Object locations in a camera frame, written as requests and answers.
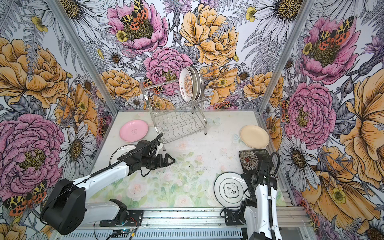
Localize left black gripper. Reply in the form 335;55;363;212
142;153;175;170

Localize white plate orange sunburst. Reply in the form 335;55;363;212
179;67;194;103

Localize white plate green red rim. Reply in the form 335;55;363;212
197;70;204;100

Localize cream plate floral pattern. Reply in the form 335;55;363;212
191;65;200;101

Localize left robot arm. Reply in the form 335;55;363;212
40;139;176;235

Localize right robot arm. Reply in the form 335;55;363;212
239;152;282;240

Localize chrome two-tier dish rack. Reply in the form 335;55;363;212
141;77;208;145

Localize dark square floral plate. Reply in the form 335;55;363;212
239;149;270;174

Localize white plate red characters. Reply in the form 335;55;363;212
109;144;136;165

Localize pink round plate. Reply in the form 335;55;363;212
119;120;149;143

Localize white plate black emblem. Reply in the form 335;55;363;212
214;172;247;208

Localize beige round plate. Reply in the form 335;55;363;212
240;125;270;149

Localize green circuit board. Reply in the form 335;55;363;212
113;230;134;239

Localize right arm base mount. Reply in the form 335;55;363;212
221;208;246;226

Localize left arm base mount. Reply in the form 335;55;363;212
99;209;144;227

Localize aluminium front rail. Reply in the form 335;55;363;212
51;207;316;240

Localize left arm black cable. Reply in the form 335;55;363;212
44;132;165;217

